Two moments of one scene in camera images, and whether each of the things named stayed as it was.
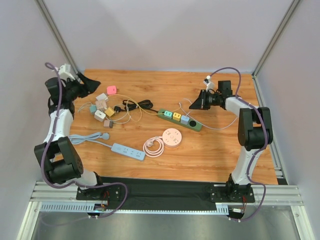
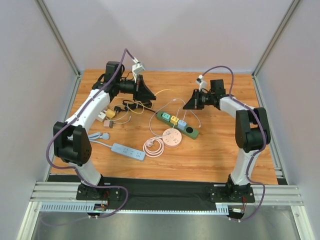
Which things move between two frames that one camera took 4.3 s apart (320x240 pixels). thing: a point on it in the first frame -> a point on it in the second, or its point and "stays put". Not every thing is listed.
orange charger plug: x=109 y=111 stays put
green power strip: x=192 y=125 -> x=189 y=131
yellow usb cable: x=136 y=102 -> x=143 y=104
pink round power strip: x=154 y=147 stays put
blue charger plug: x=184 y=119 -> x=181 y=124
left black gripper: x=81 y=85 -> x=139 y=88
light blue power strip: x=116 y=147 stays put
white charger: x=99 y=115 stays put
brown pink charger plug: x=108 y=124 stays put
